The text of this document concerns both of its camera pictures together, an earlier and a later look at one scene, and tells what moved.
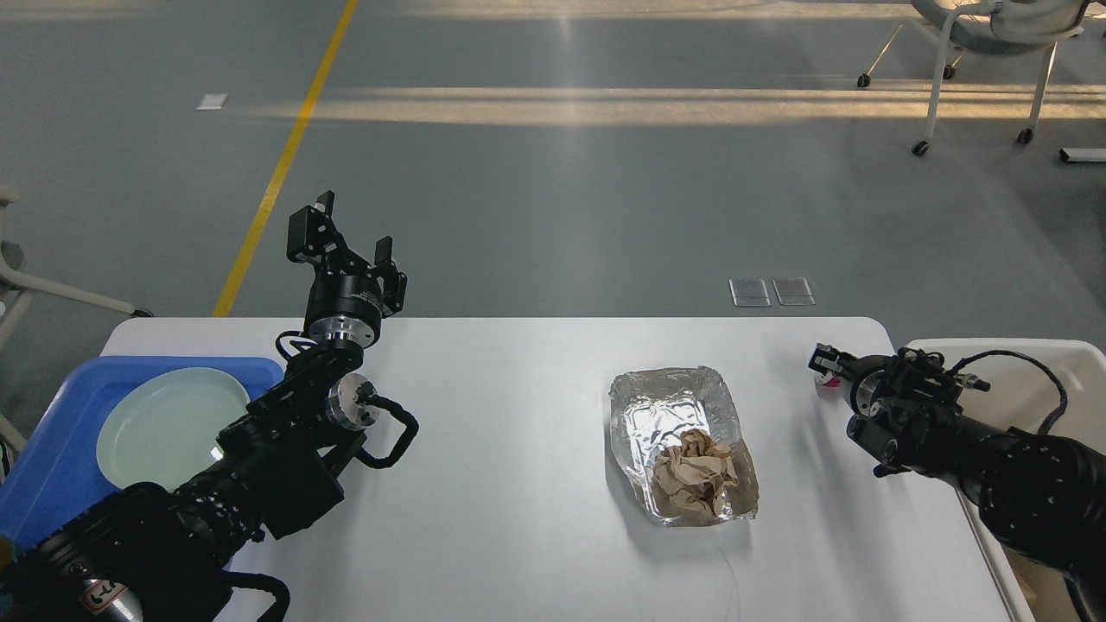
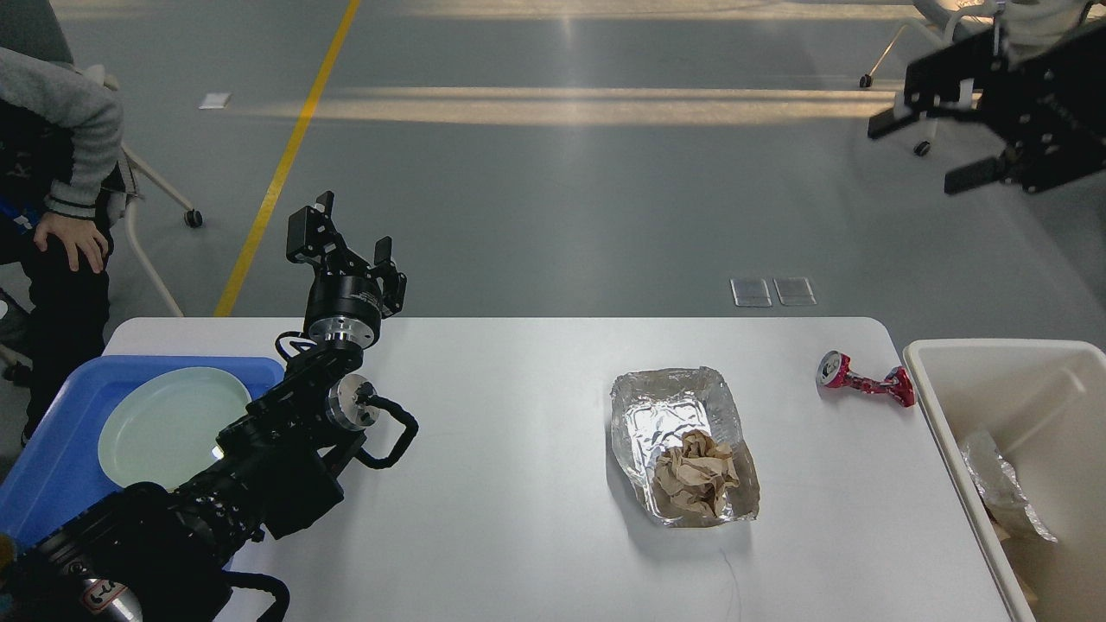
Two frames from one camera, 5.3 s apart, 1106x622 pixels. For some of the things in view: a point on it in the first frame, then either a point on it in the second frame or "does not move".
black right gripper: [870, 374] -> [1049, 104]
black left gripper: [342, 308] does not move
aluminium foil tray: [649, 409] does not move
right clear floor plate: [793, 291] does not move
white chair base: [16, 293] -> [193, 216]
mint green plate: [163, 428] does not move
